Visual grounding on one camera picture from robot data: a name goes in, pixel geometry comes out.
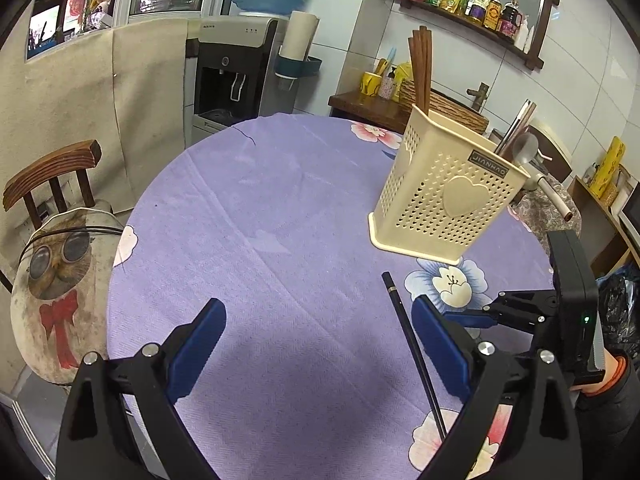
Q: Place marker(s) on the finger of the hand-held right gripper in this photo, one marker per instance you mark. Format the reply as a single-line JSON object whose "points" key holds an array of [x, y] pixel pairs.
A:
{"points": [[520, 307]]}

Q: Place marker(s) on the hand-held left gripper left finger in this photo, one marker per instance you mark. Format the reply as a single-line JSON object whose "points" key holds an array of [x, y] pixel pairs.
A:
{"points": [[200, 350]]}

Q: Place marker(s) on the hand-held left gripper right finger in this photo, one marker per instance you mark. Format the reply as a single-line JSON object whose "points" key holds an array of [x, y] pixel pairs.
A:
{"points": [[440, 345]]}

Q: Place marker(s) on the cream perforated utensil holder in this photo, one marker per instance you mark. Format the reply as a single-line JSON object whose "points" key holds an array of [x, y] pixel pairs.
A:
{"points": [[425, 200]]}

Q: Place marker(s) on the metal spoon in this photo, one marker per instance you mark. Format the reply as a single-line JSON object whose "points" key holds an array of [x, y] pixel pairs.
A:
{"points": [[512, 127], [527, 147]]}

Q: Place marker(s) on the person's right forearm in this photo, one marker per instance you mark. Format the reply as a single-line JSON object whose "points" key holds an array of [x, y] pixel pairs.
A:
{"points": [[610, 430]]}

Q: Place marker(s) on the person's right hand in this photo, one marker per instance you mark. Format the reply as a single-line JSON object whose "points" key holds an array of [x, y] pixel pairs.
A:
{"points": [[611, 372]]}

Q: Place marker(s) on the black plastic bag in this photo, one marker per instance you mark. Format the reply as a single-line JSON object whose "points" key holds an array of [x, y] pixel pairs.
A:
{"points": [[620, 305]]}

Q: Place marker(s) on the wooden side shelf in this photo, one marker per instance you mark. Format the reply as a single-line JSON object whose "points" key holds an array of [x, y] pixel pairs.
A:
{"points": [[600, 230]]}

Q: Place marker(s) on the floral patterned cloth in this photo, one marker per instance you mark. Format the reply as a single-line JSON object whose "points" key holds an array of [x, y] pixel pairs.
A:
{"points": [[545, 225]]}

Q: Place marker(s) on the yellow package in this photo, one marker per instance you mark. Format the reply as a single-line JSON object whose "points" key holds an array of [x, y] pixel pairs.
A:
{"points": [[610, 167]]}

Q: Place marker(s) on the white rice cooker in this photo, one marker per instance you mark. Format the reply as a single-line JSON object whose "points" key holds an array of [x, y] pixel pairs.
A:
{"points": [[552, 155]]}

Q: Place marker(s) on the cat print cushion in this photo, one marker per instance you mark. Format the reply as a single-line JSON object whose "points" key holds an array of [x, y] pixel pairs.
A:
{"points": [[60, 300]]}

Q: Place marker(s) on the purple floral tablecloth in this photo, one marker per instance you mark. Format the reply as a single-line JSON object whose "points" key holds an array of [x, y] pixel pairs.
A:
{"points": [[275, 210]]}

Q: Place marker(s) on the wicker basket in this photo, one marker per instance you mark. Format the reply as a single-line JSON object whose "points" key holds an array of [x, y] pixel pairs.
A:
{"points": [[450, 105]]}

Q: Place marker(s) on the brass faucet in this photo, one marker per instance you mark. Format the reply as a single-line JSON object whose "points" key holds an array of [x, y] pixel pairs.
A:
{"points": [[480, 95]]}

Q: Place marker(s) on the wooden chair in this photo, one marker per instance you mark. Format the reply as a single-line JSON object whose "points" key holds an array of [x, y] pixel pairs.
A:
{"points": [[50, 165]]}

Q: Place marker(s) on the dark wooden side cabinet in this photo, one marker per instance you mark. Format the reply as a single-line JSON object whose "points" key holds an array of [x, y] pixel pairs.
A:
{"points": [[360, 107]]}

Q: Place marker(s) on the floral soap pump bottle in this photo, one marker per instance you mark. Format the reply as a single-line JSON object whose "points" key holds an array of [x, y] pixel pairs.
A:
{"points": [[387, 85]]}

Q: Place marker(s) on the yellow mug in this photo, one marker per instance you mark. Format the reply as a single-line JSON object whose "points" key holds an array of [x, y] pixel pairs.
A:
{"points": [[371, 84]]}

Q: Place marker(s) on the beige cloth cover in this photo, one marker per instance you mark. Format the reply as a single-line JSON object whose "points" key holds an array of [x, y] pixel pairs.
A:
{"points": [[75, 110]]}

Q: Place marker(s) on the grey water dispenser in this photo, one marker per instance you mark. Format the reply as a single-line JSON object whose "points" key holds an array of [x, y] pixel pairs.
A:
{"points": [[230, 65]]}

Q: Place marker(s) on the row of condiment bottles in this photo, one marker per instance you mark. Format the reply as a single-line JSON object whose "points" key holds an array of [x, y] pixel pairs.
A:
{"points": [[492, 12]]}

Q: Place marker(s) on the teal cup holder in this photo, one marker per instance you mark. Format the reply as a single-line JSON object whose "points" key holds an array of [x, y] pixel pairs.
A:
{"points": [[300, 67]]}

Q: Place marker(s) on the stack of paper cups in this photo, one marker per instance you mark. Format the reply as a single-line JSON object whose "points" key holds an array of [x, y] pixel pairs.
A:
{"points": [[300, 35]]}

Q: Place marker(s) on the wooden wall shelf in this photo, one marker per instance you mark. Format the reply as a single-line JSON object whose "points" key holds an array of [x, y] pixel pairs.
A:
{"points": [[542, 25]]}

